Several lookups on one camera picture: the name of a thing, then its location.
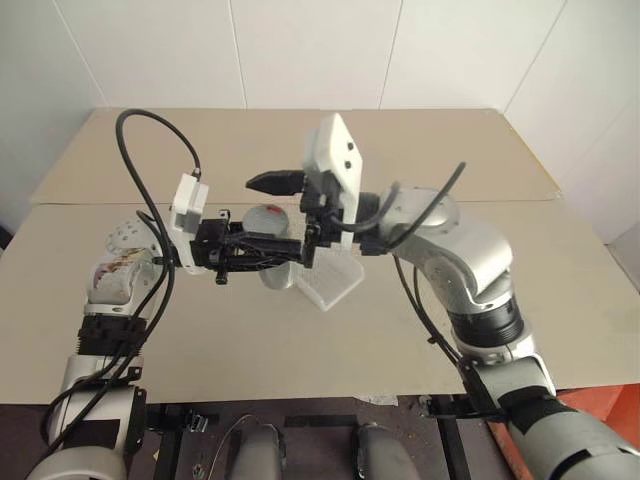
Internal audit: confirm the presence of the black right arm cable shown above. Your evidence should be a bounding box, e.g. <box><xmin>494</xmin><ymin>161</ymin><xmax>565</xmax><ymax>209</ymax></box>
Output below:
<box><xmin>324</xmin><ymin>160</ymin><xmax>501</xmax><ymax>421</ymax></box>

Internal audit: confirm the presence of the black metal table frame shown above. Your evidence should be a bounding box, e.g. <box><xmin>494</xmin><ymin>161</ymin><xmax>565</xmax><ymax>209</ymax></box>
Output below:
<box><xmin>144</xmin><ymin>393</ymin><xmax>507</xmax><ymax>480</ymax></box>

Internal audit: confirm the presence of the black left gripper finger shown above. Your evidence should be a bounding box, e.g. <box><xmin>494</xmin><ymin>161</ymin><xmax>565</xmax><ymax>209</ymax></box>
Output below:
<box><xmin>229</xmin><ymin>237</ymin><xmax>305</xmax><ymax>272</ymax></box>
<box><xmin>227</xmin><ymin>223</ymin><xmax>262</xmax><ymax>246</ymax></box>

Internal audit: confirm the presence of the white tape piece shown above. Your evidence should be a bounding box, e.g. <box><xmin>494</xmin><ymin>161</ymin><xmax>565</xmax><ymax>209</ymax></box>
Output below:
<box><xmin>355</xmin><ymin>393</ymin><xmax>399</xmax><ymax>407</ymax></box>

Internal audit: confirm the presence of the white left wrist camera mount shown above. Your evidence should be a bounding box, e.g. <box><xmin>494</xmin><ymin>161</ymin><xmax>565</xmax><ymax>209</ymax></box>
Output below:
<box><xmin>168</xmin><ymin>172</ymin><xmax>211</xmax><ymax>277</ymax></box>

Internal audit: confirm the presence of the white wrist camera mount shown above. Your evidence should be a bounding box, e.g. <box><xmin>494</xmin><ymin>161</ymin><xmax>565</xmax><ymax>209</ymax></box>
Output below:
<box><xmin>168</xmin><ymin>172</ymin><xmax>211</xmax><ymax>277</ymax></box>
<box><xmin>299</xmin><ymin>112</ymin><xmax>365</xmax><ymax>252</ymax></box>

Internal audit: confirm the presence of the thin grey wire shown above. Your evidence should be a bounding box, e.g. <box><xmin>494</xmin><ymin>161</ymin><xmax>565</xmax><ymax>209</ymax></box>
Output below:
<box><xmin>203</xmin><ymin>413</ymin><xmax>262</xmax><ymax>477</ymax></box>

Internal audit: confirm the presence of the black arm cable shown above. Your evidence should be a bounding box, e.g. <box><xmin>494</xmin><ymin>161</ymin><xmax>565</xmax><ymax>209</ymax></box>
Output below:
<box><xmin>42</xmin><ymin>108</ymin><xmax>204</xmax><ymax>451</ymax></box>
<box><xmin>324</xmin><ymin>160</ymin><xmax>501</xmax><ymax>421</ymax></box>

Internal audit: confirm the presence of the silver jar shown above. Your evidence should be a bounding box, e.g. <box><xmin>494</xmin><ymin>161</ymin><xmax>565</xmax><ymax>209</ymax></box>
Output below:
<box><xmin>257</xmin><ymin>227</ymin><xmax>302</xmax><ymax>292</ymax></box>

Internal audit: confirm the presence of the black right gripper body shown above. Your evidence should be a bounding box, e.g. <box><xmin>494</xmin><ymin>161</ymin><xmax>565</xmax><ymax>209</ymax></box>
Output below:
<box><xmin>298</xmin><ymin>171</ymin><xmax>347</xmax><ymax>247</ymax></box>

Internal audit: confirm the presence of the dark grey rounded shape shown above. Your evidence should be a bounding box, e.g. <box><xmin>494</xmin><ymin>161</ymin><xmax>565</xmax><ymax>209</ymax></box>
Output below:
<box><xmin>233</xmin><ymin>424</ymin><xmax>287</xmax><ymax>480</ymax></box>
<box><xmin>351</xmin><ymin>422</ymin><xmax>417</xmax><ymax>480</ymax></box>

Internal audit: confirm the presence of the orange object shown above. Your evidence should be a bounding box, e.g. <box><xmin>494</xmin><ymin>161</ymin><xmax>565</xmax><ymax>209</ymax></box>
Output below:
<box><xmin>487</xmin><ymin>383</ymin><xmax>640</xmax><ymax>454</ymax></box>

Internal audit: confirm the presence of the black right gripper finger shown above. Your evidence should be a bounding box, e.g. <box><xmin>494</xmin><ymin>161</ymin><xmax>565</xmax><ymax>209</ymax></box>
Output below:
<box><xmin>301</xmin><ymin>224</ymin><xmax>322</xmax><ymax>270</ymax></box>
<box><xmin>243</xmin><ymin>168</ymin><xmax>306</xmax><ymax>199</ymax></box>

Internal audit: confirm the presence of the clear plastic container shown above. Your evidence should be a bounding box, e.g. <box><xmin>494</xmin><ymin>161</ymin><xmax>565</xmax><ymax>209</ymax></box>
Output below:
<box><xmin>292</xmin><ymin>247</ymin><xmax>365</xmax><ymax>313</ymax></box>

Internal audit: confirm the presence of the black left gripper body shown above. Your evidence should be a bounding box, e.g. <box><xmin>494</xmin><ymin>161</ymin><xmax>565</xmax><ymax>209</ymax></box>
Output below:
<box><xmin>189</xmin><ymin>206</ymin><xmax>237</xmax><ymax>287</ymax></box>

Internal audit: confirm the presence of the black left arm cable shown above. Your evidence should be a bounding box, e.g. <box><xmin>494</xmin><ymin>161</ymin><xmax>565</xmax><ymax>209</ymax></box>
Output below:
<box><xmin>42</xmin><ymin>108</ymin><xmax>204</xmax><ymax>451</ymax></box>

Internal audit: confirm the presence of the grey jar lid red label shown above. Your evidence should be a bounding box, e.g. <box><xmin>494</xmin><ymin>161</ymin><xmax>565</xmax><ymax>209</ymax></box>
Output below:
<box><xmin>242</xmin><ymin>203</ymin><xmax>290</xmax><ymax>240</ymax></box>

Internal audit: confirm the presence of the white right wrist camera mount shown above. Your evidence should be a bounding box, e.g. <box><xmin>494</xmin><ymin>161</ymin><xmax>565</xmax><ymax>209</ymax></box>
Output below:
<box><xmin>299</xmin><ymin>112</ymin><xmax>365</xmax><ymax>252</ymax></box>

